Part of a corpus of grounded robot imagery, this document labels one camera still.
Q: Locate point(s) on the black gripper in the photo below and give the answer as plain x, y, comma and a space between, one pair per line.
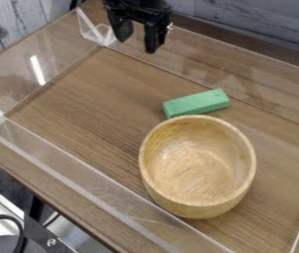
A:
150, 12

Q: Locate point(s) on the green rectangular block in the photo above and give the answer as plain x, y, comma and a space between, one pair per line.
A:
197, 104

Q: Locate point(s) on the brown wooden bowl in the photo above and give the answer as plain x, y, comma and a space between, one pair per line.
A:
198, 165

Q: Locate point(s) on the black table leg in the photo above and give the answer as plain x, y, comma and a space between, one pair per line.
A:
36, 209

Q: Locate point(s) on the black metal stand base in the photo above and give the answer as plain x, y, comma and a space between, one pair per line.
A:
32, 239

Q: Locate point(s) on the clear acrylic corner bracket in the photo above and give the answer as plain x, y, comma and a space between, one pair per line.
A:
97, 33

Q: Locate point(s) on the clear acrylic tray wall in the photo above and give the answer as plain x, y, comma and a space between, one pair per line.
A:
81, 102

